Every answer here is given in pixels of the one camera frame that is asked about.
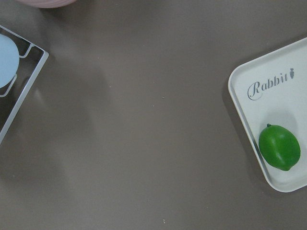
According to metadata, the pink bowl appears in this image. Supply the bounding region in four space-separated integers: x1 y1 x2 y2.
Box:
17 0 76 9

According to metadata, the cream rabbit tray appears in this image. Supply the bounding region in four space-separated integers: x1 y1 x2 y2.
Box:
228 39 307 193

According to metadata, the green lime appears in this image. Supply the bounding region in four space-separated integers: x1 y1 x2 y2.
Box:
259 124 301 171

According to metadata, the blue cup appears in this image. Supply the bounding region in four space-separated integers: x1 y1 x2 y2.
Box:
0 34 19 88

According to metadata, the white wire cup rack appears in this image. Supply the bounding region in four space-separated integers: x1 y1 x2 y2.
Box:
0 26 49 140

